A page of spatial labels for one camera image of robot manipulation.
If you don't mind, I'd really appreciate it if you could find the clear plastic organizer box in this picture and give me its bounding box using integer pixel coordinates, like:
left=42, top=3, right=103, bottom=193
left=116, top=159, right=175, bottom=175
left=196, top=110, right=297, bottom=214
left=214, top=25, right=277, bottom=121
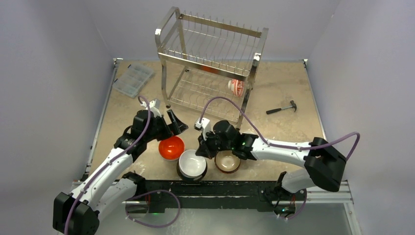
left=113, top=63, right=154, bottom=98

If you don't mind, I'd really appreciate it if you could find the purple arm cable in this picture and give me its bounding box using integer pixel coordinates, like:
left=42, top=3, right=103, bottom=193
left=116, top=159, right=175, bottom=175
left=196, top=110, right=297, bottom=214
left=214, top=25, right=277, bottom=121
left=64, top=95, right=153, bottom=235
left=198, top=96, right=361, bottom=163

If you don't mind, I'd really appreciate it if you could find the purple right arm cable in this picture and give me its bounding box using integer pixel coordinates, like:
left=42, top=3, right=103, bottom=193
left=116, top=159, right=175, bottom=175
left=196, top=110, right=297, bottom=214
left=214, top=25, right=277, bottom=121
left=198, top=96, right=361, bottom=163

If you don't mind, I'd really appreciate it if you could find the stainless steel dish rack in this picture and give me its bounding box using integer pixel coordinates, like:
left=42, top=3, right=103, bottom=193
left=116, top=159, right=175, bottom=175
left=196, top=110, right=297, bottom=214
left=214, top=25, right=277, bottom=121
left=155, top=6, right=269, bottom=126

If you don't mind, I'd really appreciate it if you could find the orange floral patterned bowl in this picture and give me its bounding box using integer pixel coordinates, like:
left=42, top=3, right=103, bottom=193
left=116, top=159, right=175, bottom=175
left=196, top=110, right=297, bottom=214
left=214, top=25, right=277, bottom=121
left=228, top=79, right=244, bottom=97

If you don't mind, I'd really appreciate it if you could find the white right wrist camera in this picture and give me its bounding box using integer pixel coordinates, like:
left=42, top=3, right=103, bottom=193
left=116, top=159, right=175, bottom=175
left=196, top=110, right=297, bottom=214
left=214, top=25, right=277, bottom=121
left=194, top=117, right=211, bottom=132

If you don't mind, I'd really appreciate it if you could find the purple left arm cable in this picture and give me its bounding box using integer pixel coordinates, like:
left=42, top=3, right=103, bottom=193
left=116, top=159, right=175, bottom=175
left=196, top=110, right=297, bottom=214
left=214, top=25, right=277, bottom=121
left=64, top=95, right=153, bottom=235

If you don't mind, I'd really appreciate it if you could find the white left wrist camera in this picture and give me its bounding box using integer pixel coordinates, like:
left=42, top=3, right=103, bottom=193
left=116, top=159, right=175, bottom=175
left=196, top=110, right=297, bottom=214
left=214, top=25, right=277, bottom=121
left=139, top=98, right=162, bottom=117

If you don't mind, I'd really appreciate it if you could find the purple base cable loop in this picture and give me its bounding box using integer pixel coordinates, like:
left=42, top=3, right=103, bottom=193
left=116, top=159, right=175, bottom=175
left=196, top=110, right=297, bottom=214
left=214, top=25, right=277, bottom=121
left=125, top=189, right=181, bottom=229

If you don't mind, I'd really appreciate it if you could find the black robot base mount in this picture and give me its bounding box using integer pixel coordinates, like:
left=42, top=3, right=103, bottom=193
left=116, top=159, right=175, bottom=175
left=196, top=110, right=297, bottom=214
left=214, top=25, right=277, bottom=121
left=122, top=172, right=305, bottom=214

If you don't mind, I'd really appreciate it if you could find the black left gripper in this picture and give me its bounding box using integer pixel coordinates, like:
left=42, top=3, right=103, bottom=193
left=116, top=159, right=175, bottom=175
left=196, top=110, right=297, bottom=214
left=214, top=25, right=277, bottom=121
left=144, top=110, right=187, bottom=142

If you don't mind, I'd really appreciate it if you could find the black handled claw hammer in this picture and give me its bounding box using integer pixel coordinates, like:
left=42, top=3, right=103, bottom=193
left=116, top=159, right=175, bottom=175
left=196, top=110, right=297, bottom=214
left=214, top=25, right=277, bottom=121
left=266, top=100, right=297, bottom=115

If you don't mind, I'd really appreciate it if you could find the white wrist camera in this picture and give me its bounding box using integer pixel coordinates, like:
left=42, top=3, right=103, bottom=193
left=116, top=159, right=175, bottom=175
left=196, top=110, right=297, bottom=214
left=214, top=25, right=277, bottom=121
left=139, top=98, right=162, bottom=117
left=194, top=117, right=211, bottom=132

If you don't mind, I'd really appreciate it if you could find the red orange bowl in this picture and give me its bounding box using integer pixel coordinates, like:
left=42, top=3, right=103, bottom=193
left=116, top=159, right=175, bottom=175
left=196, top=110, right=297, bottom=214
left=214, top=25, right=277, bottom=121
left=158, top=136, right=185, bottom=161

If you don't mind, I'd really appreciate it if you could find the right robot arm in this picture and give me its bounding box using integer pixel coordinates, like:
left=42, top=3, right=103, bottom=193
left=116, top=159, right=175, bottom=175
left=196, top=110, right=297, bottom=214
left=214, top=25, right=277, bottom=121
left=194, top=118, right=347, bottom=199

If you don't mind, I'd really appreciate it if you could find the brown bowl tan inside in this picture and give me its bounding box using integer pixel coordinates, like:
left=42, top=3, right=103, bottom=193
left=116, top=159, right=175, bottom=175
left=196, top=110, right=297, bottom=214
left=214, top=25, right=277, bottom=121
left=214, top=151, right=241, bottom=174

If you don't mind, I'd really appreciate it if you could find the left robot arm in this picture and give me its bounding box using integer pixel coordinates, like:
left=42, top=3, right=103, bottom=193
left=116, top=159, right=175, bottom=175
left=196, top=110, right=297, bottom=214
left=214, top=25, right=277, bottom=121
left=52, top=110, right=188, bottom=235

